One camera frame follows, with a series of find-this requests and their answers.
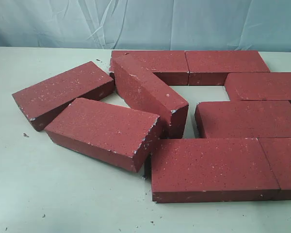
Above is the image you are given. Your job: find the front large red brick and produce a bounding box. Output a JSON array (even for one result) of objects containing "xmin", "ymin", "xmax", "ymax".
[{"xmin": 151, "ymin": 138, "xmax": 280, "ymax": 203}]

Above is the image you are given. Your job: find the white backdrop cloth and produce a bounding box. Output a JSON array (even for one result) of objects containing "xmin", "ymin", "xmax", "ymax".
[{"xmin": 0, "ymin": 0, "xmax": 291, "ymax": 52}]

